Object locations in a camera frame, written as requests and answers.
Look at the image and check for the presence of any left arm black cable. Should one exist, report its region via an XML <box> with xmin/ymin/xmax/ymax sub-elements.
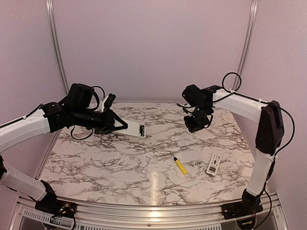
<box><xmin>0</xmin><ymin>85</ymin><xmax>106</xmax><ymax>141</ymax></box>

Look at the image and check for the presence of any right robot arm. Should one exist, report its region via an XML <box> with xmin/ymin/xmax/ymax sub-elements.
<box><xmin>182</xmin><ymin>84</ymin><xmax>284</xmax><ymax>215</ymax></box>

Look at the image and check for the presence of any aluminium front rail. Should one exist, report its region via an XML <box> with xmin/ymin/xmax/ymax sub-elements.
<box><xmin>14</xmin><ymin>190</ymin><xmax>286</xmax><ymax>230</ymax></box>

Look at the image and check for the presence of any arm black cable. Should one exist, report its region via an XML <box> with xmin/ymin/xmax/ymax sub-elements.
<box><xmin>0</xmin><ymin>85</ymin><xmax>106</xmax><ymax>141</ymax></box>
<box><xmin>176</xmin><ymin>71</ymin><xmax>296</xmax><ymax>230</ymax></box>

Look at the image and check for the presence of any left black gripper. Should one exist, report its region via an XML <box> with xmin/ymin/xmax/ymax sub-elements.
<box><xmin>72</xmin><ymin>106</ymin><xmax>128</xmax><ymax>134</ymax></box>

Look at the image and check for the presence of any large white remote control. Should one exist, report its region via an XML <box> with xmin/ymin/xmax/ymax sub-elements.
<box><xmin>115</xmin><ymin>119</ymin><xmax>146</xmax><ymax>138</ymax></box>

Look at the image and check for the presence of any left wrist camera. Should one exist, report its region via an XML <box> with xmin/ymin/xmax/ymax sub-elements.
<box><xmin>97</xmin><ymin>93</ymin><xmax>116</xmax><ymax>113</ymax></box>

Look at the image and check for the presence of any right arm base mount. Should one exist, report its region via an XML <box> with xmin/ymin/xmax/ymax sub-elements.
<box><xmin>221</xmin><ymin>201</ymin><xmax>263</xmax><ymax>219</ymax></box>

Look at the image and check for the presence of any right aluminium corner post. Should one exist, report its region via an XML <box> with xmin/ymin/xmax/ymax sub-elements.
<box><xmin>237</xmin><ymin>0</ymin><xmax>259</xmax><ymax>77</ymax></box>

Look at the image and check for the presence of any yellow handled screwdriver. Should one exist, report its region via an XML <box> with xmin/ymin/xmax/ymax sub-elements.
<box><xmin>173</xmin><ymin>156</ymin><xmax>188</xmax><ymax>175</ymax></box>

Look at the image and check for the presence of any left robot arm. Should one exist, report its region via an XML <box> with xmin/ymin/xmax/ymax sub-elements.
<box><xmin>0</xmin><ymin>83</ymin><xmax>128</xmax><ymax>213</ymax></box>

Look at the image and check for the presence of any small white remote control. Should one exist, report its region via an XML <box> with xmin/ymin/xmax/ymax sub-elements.
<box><xmin>206</xmin><ymin>154</ymin><xmax>221</xmax><ymax>176</ymax></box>

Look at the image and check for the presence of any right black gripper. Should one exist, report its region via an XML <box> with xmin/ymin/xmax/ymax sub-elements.
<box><xmin>184</xmin><ymin>104</ymin><xmax>211</xmax><ymax>132</ymax></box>

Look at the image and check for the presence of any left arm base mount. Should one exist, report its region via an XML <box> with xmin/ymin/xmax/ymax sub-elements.
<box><xmin>35</xmin><ymin>199</ymin><xmax>76</xmax><ymax>218</ymax></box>

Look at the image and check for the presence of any aluminium corner post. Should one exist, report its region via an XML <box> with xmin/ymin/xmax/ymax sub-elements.
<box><xmin>46</xmin><ymin>0</ymin><xmax>69</xmax><ymax>95</ymax></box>
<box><xmin>237</xmin><ymin>0</ymin><xmax>259</xmax><ymax>77</ymax></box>

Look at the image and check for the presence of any left aluminium corner post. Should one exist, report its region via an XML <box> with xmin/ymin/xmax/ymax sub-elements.
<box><xmin>46</xmin><ymin>0</ymin><xmax>69</xmax><ymax>95</ymax></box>

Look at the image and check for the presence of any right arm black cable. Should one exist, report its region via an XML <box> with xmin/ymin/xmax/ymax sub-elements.
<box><xmin>176</xmin><ymin>71</ymin><xmax>296</xmax><ymax>230</ymax></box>

